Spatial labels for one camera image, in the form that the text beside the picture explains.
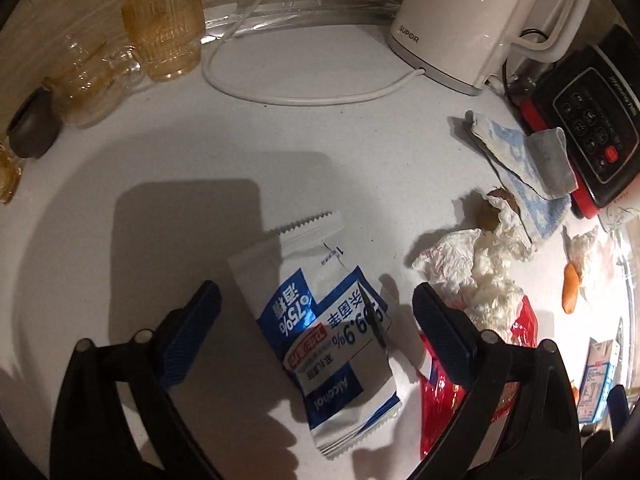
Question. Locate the white electric kettle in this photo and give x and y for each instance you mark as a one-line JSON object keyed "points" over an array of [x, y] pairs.
{"points": [[460, 10]]}

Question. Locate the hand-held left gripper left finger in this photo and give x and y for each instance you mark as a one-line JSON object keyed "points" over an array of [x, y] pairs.
{"points": [[192, 335]]}

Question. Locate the red plastic wrapper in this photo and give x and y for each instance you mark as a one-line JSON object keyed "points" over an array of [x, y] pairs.
{"points": [[437, 410]]}

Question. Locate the clear glass cup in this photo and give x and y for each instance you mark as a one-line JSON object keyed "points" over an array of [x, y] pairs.
{"points": [[87, 85]]}

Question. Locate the black red kitchen appliance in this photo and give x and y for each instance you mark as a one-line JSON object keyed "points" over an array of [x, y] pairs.
{"points": [[590, 110]]}

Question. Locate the amber glass cup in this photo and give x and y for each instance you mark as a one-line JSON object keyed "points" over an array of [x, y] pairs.
{"points": [[162, 30], [9, 175]]}

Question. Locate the small crumpled tissue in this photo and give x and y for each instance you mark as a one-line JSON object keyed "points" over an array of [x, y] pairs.
{"points": [[587, 255]]}

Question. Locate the blue white wipe packet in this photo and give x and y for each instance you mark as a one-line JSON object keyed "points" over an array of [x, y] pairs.
{"points": [[325, 360]]}

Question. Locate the small blue white carton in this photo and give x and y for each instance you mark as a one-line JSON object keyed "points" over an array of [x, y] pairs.
{"points": [[600, 380]]}

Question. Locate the blue white cloth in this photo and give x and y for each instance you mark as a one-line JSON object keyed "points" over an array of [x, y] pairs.
{"points": [[505, 155]]}

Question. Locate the dark round cup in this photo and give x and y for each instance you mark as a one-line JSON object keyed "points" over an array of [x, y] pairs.
{"points": [[32, 125]]}

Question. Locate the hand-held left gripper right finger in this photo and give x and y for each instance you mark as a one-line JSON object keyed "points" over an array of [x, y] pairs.
{"points": [[440, 335]]}

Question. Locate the grey cloth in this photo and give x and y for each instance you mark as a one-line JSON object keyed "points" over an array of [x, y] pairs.
{"points": [[550, 165]]}

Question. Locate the white tissue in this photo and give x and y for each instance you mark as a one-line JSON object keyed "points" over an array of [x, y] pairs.
{"points": [[480, 270]]}

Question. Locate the brown fruit peel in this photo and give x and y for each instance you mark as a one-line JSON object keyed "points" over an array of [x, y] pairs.
{"points": [[487, 215]]}

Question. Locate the carrot piece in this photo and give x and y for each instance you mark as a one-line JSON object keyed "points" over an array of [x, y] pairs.
{"points": [[574, 392], [570, 290]]}

